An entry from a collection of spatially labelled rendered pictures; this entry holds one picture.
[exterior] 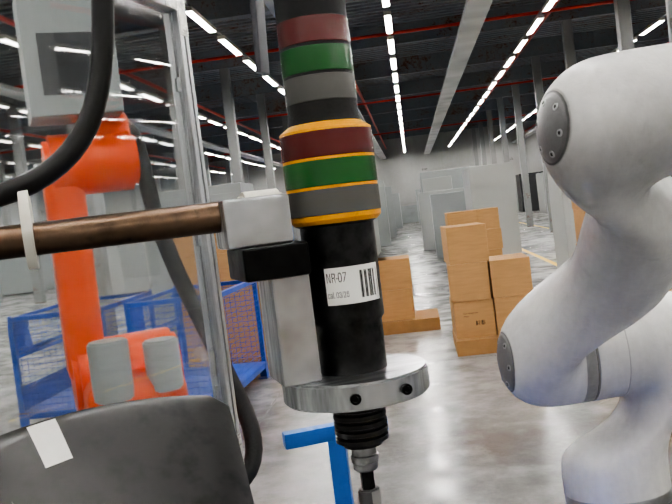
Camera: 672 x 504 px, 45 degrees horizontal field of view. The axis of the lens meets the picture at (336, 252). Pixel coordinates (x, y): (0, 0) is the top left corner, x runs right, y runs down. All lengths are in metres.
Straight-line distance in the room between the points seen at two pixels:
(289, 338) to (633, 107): 0.35
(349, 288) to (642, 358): 0.62
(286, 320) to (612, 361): 0.62
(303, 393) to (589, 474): 0.64
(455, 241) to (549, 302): 6.92
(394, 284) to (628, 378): 8.63
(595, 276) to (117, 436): 0.48
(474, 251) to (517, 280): 0.49
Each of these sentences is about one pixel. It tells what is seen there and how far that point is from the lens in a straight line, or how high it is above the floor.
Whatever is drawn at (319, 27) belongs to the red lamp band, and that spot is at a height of 1.62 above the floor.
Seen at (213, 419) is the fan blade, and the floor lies 1.41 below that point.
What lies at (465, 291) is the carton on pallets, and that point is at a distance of 7.84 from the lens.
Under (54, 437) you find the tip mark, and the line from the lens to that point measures 0.52.
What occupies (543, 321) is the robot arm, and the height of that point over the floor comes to 1.39.
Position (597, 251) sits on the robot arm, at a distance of 0.78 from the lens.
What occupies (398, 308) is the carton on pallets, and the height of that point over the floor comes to 0.28.
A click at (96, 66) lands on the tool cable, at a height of 1.61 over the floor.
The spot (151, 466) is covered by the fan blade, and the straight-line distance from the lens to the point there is 0.50.
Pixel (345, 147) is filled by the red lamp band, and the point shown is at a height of 1.56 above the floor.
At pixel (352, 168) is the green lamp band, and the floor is 1.55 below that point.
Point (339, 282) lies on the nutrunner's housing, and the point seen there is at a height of 1.50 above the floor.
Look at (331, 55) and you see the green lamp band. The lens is 0.37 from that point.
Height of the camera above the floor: 1.53
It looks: 3 degrees down
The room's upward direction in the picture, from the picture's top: 7 degrees counter-clockwise
